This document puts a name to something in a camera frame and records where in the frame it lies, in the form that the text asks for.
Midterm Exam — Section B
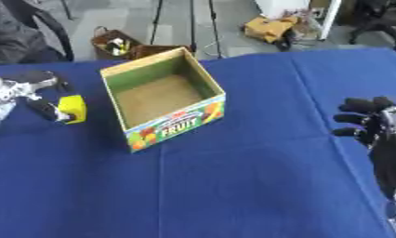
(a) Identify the yellow block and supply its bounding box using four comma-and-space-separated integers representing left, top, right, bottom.
56, 94, 89, 126

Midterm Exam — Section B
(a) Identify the brown woven basket with items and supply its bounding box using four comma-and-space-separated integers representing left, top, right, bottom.
88, 25, 145, 60

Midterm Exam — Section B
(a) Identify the cardboard box with green inside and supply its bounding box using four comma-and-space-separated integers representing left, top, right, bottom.
99, 46, 228, 153

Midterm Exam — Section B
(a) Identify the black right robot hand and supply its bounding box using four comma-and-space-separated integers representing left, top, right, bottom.
331, 96, 396, 200

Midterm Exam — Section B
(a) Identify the black tripod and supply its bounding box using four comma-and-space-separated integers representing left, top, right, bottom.
147, 0, 226, 60

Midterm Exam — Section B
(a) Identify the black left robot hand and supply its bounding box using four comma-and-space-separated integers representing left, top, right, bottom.
1, 70, 78, 124

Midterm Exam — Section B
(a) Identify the black office chair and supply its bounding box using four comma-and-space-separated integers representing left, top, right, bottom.
346, 0, 396, 53

